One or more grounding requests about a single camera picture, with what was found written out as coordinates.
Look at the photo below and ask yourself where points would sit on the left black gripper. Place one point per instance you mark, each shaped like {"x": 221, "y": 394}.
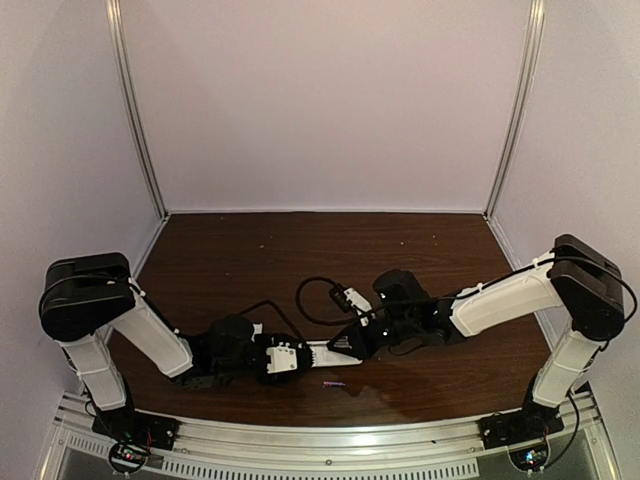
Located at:
{"x": 304, "y": 358}

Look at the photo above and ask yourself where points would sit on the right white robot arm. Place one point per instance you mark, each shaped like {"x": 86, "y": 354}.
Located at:
{"x": 572, "y": 276}

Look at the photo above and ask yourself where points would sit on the aluminium corner post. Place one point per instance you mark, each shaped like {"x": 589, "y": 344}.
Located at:
{"x": 530, "y": 56}
{"x": 118, "y": 38}

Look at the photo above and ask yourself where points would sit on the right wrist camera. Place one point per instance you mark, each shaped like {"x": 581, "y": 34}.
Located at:
{"x": 349, "y": 300}

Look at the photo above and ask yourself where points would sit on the left aluminium corner post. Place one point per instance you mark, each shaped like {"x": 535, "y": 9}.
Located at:
{"x": 118, "y": 38}

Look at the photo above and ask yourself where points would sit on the white remote control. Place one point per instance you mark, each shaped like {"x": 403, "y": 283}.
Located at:
{"x": 322, "y": 357}

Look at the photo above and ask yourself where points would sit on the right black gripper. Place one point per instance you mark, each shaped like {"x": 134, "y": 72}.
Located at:
{"x": 373, "y": 339}

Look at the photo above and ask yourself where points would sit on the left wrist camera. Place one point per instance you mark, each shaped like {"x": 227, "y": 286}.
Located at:
{"x": 284, "y": 358}

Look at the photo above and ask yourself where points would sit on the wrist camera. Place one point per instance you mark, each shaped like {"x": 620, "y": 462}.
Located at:
{"x": 284, "y": 358}
{"x": 349, "y": 300}

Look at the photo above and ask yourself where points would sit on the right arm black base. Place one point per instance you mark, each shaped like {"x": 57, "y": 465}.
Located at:
{"x": 531, "y": 422}

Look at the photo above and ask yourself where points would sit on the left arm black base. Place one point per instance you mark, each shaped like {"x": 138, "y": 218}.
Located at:
{"x": 143, "y": 429}

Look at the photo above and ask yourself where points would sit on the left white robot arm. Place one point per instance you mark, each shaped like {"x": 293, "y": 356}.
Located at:
{"x": 83, "y": 295}

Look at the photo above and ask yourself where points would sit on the right aluminium corner post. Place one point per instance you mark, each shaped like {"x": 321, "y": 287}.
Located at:
{"x": 530, "y": 56}

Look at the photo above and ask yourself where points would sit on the front aluminium rail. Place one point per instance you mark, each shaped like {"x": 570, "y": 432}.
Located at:
{"x": 448, "y": 449}

